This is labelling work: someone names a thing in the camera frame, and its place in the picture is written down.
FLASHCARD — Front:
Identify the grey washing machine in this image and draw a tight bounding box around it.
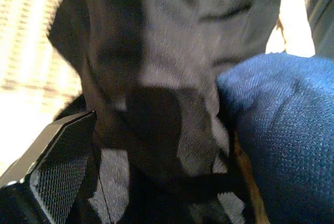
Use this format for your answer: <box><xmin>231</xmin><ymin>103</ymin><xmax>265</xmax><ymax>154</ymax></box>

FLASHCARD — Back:
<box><xmin>300</xmin><ymin>0</ymin><xmax>334</xmax><ymax>61</ymax></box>

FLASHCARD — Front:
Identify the navy blue garment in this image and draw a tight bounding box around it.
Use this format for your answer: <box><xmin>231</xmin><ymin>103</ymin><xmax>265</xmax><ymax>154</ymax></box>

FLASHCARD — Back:
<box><xmin>216</xmin><ymin>52</ymin><xmax>334</xmax><ymax>224</ymax></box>

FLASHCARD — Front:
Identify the black garment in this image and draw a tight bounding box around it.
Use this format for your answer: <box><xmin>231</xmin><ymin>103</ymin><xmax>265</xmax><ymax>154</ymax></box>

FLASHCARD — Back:
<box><xmin>46</xmin><ymin>0</ymin><xmax>285</xmax><ymax>224</ymax></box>

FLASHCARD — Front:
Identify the pale woven basket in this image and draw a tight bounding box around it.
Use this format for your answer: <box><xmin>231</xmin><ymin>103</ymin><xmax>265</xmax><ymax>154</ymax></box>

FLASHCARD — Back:
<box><xmin>0</xmin><ymin>0</ymin><xmax>318</xmax><ymax>131</ymax></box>

